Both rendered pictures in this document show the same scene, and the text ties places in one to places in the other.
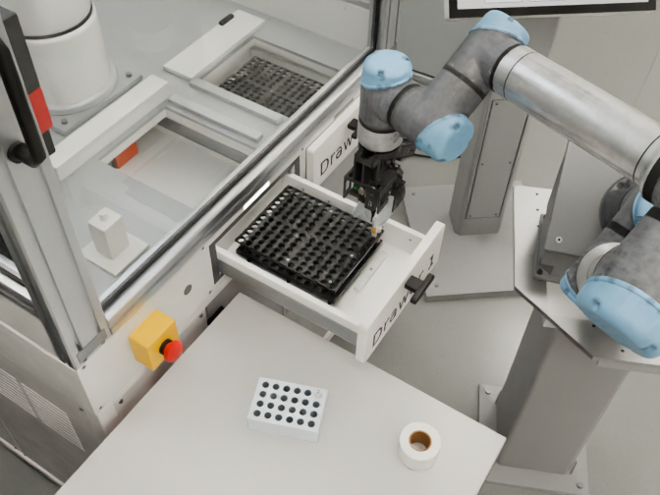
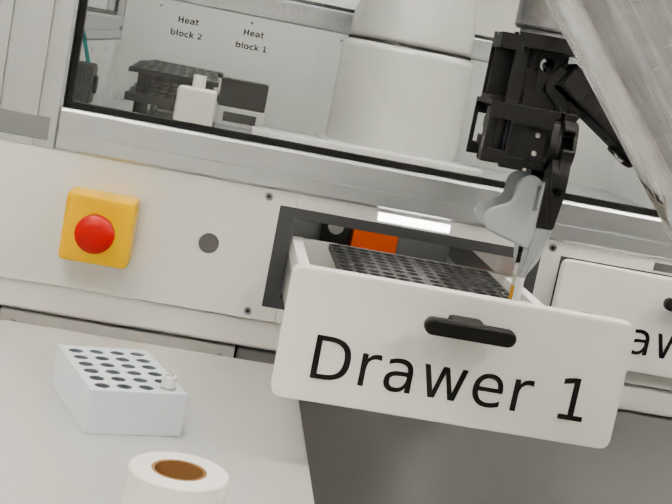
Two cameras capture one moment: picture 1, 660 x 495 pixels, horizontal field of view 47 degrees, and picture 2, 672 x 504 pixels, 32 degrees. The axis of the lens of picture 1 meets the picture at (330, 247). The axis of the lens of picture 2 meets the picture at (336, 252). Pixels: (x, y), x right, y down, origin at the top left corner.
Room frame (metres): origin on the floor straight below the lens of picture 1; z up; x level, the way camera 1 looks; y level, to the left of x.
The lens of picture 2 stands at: (0.17, -0.83, 1.10)
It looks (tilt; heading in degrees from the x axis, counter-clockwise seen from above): 9 degrees down; 53
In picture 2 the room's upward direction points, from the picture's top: 11 degrees clockwise
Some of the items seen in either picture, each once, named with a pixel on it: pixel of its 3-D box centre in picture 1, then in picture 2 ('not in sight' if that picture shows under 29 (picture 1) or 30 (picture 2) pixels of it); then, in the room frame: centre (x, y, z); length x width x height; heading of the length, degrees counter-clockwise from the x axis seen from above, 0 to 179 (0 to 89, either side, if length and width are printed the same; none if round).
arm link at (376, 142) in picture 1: (382, 130); (561, 15); (0.94, -0.08, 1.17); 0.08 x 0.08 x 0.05
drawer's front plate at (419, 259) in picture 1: (401, 290); (453, 357); (0.85, -0.13, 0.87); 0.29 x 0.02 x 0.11; 149
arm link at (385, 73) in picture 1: (386, 91); not in sight; (0.94, -0.08, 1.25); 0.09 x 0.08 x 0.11; 41
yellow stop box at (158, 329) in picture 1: (155, 340); (99, 228); (0.72, 0.29, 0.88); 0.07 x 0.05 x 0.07; 149
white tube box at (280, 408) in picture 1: (288, 409); (117, 388); (0.65, 0.06, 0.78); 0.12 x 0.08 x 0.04; 80
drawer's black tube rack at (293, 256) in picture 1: (309, 246); (417, 308); (0.95, 0.04, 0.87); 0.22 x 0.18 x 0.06; 59
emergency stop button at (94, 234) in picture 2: (171, 350); (95, 233); (0.70, 0.26, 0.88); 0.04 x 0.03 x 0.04; 149
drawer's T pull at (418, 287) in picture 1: (416, 285); (467, 328); (0.83, -0.16, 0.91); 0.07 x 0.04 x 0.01; 149
